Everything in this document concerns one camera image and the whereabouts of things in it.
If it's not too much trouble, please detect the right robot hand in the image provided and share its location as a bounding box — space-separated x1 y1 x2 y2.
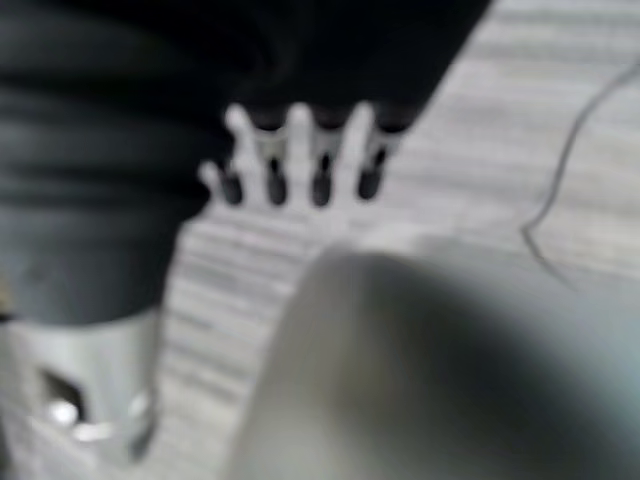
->
0 0 494 464

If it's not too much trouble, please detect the thin grey cable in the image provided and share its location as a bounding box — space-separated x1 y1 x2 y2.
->
520 58 640 292

